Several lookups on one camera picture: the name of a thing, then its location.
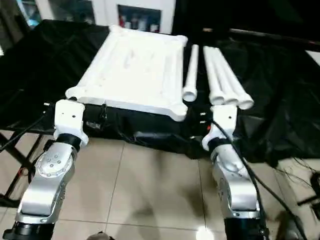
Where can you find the white plastic table leg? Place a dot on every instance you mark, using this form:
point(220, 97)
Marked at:
point(236, 87)
point(212, 80)
point(191, 75)
point(224, 82)

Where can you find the white plastic table top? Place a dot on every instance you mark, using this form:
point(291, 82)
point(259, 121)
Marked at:
point(130, 70)

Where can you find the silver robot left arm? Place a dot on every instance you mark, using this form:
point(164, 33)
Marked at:
point(50, 170)

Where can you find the black mat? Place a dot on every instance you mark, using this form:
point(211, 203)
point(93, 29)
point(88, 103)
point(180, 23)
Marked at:
point(280, 100)

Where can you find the white glass-door cabinet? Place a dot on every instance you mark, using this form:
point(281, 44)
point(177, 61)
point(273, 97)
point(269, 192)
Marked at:
point(107, 10)

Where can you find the dark grey bar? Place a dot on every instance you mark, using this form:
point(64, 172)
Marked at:
point(270, 36)

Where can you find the black robot left foot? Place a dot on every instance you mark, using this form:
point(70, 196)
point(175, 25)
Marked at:
point(97, 236)

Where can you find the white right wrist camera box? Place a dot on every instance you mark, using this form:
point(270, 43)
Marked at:
point(225, 120)

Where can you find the black folding table frame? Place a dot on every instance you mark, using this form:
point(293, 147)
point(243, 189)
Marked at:
point(20, 160)

